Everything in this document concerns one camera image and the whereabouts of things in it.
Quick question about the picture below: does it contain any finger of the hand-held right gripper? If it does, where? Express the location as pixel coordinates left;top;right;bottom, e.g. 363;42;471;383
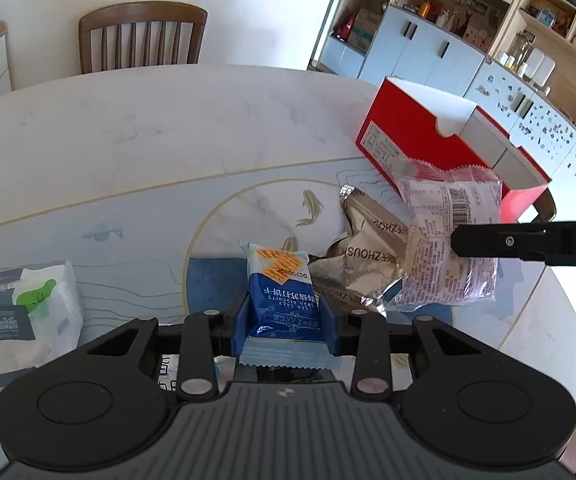
450;219;576;268

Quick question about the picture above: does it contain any red cardboard box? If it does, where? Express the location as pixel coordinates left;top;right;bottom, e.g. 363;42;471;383
355;76;553;224

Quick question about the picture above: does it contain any white tissue pack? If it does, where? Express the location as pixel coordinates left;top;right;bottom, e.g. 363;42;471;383
0;260;84;399

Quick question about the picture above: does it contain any clear pink snack packet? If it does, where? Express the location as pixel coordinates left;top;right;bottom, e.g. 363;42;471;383
392;157;503;310

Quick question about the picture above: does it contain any pale blue door cabinet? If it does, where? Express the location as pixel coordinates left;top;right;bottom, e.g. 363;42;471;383
313;5;489;100

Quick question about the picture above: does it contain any white marble desktop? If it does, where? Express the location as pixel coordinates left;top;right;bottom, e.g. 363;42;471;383
0;63;576;480

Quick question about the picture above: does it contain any silver snack bag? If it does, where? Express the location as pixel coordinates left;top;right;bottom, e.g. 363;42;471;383
310;185;415;319

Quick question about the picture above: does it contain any glass jar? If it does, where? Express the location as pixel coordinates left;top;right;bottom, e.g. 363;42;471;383
510;31;537;69

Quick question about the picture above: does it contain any blue cracker packet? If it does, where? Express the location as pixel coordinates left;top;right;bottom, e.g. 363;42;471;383
238;241;342;371

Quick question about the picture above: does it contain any wooden shelf unit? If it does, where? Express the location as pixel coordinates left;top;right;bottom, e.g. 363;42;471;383
488;0;576;133

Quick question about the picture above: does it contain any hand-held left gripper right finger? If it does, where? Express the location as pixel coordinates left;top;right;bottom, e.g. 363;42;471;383
318;296;496;402

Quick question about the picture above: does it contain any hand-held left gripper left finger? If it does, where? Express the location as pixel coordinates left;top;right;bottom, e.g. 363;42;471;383
80;292;254;402

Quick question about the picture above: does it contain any brown cardboard carton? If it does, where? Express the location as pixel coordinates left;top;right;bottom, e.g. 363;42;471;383
350;7;384;52

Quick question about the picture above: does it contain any white speckled cabinet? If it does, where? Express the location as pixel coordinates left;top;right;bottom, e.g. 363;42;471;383
463;60;576;221

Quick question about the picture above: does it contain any red bag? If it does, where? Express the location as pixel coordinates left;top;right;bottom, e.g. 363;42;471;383
331;14;357;42

